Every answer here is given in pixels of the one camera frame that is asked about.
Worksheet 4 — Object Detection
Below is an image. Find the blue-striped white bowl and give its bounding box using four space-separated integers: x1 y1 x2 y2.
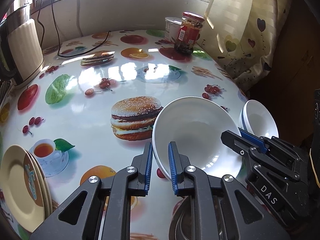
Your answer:
238 100 279 139

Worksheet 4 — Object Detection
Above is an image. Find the stainless steel bowl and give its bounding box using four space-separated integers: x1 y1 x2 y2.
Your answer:
169 196 201 239

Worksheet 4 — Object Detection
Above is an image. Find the cream electric kettle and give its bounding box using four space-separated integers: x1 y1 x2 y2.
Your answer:
1 4 44 88

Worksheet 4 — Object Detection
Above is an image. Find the black power cable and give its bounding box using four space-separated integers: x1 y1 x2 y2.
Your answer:
36 0 112 58

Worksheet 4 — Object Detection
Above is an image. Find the fruit print tablecloth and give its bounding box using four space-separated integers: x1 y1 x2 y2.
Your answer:
0 29 250 240

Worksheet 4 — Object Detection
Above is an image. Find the white paper cup container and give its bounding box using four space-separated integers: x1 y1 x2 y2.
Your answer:
165 17 182 43

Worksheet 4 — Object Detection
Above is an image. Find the beige plate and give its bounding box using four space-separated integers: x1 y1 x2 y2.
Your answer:
1 145 46 232
37 162 53 215
27 151 53 218

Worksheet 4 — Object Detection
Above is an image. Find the yellow heart-pattern curtain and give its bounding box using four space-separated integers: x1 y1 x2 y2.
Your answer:
198 0 289 92

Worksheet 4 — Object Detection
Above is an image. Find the red-label chili sauce jar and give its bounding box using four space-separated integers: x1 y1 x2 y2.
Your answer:
174 12 205 55

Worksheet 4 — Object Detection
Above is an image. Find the white cable on wall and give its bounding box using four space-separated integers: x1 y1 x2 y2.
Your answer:
74 0 85 38

